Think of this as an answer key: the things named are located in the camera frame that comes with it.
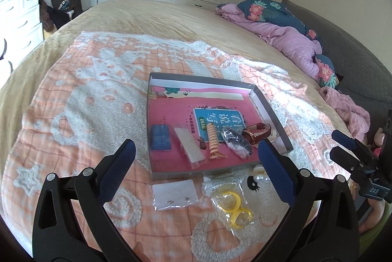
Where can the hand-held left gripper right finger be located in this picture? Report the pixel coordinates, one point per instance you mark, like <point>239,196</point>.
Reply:
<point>275,168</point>

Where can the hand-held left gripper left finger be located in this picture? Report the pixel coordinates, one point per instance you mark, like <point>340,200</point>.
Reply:
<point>121,161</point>

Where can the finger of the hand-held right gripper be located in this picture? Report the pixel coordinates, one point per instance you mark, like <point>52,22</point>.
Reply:
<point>343,158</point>
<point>344,138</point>

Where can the blue rectangular case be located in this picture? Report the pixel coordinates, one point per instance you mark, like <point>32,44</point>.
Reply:
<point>160,138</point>

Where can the beige card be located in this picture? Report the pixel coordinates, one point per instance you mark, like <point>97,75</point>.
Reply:
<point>190,144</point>

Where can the orange spiral hair clip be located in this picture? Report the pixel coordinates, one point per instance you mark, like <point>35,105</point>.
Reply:
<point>212,136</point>

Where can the grey box with pink lining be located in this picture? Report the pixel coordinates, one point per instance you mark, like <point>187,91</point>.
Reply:
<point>171,109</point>

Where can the person's right hand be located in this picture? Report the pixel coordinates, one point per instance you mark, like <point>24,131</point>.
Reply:
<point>372,216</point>

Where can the person's left hand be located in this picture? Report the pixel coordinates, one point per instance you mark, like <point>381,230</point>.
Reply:
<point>139,252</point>

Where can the pearl flower hair clip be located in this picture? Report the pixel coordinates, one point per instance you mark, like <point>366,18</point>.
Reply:
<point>263,178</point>

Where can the pink fluffy blanket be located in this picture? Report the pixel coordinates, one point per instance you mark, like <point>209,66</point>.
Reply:
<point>346,109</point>

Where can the pink toy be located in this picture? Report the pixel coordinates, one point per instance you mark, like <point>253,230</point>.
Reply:
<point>379,139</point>

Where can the orange checked white blanket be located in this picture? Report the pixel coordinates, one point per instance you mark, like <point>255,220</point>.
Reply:
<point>92,127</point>

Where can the green cloth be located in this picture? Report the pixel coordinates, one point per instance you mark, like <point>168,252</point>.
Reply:
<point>379,234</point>

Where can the clear plastic bag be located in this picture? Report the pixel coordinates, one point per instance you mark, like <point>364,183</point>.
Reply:
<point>220,184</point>

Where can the white earring card in bag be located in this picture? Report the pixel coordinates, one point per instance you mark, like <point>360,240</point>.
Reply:
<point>173,191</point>

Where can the navy floral pillow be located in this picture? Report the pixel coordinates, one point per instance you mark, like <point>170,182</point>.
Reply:
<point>260,9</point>
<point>326,70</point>

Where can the grey headboard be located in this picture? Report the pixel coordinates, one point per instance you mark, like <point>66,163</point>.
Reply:
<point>361,66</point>

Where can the beige bedspread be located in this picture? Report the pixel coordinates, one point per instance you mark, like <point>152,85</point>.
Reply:
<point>153,17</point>

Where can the brown fluffy cloth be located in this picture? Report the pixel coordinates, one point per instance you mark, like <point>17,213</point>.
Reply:
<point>46,15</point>

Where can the white chest of drawers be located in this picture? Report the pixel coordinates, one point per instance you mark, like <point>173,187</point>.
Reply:
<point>24,20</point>

